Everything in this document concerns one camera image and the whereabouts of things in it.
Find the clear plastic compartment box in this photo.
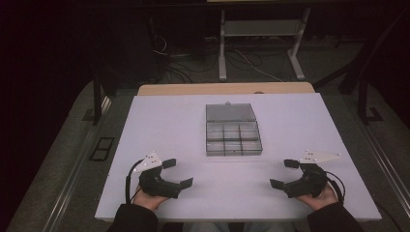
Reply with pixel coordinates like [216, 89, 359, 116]
[205, 101, 264, 158]

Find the person's right hand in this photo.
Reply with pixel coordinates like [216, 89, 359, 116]
[296, 183, 339, 212]

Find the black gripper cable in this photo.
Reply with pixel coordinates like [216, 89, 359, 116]
[125, 159, 145, 205]
[324, 170, 346, 206]

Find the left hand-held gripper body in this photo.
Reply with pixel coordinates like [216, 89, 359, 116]
[132, 150, 182, 199]

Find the metal floor rail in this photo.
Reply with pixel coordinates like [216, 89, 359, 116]
[42, 96, 114, 232]
[357, 122, 410, 211]

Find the black metal stand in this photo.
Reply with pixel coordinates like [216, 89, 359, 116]
[81, 69, 119, 127]
[313, 9, 410, 126]

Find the white metal desk frame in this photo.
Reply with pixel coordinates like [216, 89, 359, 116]
[218, 7, 312, 82]

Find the white floor cable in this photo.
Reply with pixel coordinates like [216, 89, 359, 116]
[233, 47, 284, 83]

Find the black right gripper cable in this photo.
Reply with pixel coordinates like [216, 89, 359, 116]
[324, 170, 346, 206]

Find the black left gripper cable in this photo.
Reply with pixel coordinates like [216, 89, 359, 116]
[125, 159, 145, 205]

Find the person's left hand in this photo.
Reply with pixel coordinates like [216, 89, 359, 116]
[132, 185, 170, 212]

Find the wooden table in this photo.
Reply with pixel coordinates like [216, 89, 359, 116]
[137, 81, 316, 97]

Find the black rectangular floor frame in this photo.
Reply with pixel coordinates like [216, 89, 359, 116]
[89, 136, 116, 162]

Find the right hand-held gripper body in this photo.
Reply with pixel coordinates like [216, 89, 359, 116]
[283, 149, 342, 199]

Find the bundle of black floor cables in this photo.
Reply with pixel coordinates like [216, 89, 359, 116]
[151, 33, 223, 84]

